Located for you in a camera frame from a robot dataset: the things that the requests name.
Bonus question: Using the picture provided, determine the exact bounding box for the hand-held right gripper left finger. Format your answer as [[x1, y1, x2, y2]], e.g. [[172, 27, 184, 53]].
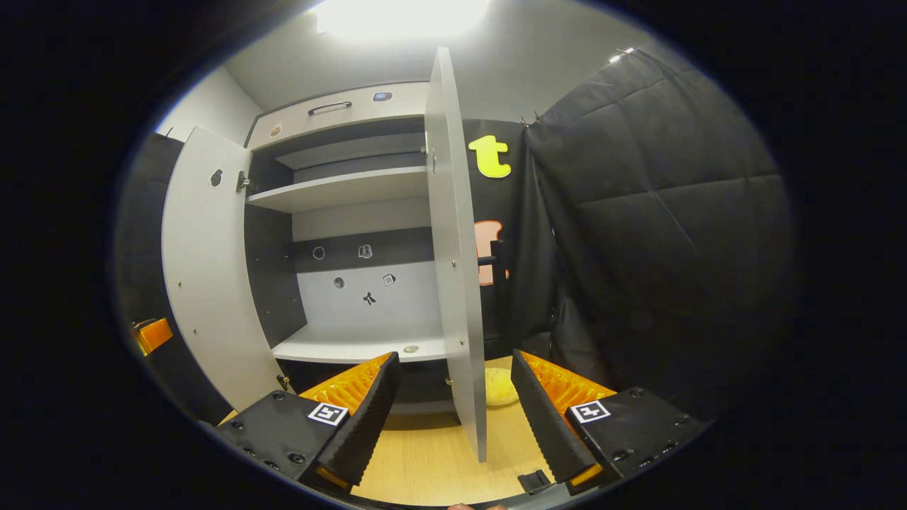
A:
[[216, 352, 402, 494]]

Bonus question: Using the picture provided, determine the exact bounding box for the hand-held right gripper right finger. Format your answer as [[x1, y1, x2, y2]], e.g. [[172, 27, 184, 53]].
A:
[[510, 348, 709, 489]]

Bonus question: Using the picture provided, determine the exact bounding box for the grey double-door shoe cabinet body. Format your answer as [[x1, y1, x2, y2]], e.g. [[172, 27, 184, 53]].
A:
[[243, 117, 454, 415]]

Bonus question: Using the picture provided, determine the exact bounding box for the yellow plush bun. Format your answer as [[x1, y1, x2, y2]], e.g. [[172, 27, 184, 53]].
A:
[[484, 367, 520, 407]]

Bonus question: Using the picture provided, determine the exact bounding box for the black backdrop cloth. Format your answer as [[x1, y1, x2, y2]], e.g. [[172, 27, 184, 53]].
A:
[[113, 42, 794, 426]]

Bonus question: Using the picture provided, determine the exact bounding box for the large ceiling light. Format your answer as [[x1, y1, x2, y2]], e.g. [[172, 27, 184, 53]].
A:
[[315, 0, 490, 40]]

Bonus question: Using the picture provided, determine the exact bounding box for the grey cabinet drawer with handle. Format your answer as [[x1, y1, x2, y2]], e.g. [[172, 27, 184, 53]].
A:
[[248, 81, 431, 151]]

